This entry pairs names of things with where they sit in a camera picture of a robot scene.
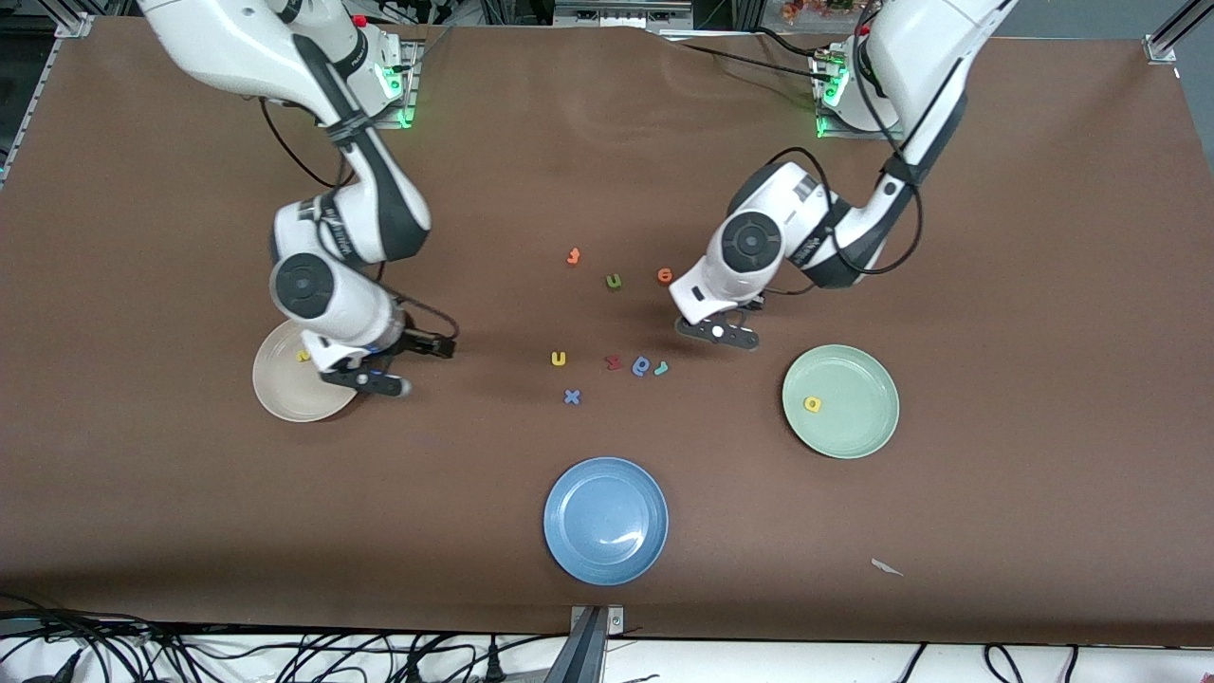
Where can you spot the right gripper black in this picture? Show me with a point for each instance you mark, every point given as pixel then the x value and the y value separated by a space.
pixel 420 342

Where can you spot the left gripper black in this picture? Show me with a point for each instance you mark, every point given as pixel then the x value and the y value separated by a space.
pixel 755 304

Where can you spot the right white Franka arm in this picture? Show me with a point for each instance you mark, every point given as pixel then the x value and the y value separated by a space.
pixel 228 38

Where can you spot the left white Franka arm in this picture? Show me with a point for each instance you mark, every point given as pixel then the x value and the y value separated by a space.
pixel 910 66

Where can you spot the blue foam letter a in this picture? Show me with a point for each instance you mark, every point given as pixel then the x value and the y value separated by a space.
pixel 635 366

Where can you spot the beige round plate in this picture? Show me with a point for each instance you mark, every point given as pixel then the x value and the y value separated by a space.
pixel 285 389

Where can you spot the green round plate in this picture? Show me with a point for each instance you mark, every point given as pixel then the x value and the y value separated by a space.
pixel 854 427

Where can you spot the blue round plate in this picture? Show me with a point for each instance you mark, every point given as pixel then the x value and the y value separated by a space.
pixel 605 521

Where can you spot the small white paper scrap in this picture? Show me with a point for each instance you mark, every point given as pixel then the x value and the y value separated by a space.
pixel 887 567

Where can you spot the brown table cover sheet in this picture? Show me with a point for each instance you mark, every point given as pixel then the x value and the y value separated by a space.
pixel 190 522

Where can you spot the orange flower bunch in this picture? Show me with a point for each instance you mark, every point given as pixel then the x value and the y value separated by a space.
pixel 816 8

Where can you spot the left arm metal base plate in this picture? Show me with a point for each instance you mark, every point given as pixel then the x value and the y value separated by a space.
pixel 844 134

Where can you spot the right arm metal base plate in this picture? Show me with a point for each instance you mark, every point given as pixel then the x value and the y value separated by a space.
pixel 411 59

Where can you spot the aluminium frame rail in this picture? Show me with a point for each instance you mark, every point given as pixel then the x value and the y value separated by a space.
pixel 616 14

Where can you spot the metal bracket plate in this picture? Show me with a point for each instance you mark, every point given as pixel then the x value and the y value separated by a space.
pixel 615 621

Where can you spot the dark aluminium post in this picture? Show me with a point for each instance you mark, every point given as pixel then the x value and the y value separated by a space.
pixel 580 655

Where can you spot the aluminium frame bar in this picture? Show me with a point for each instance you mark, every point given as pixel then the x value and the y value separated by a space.
pixel 74 26
pixel 1171 33

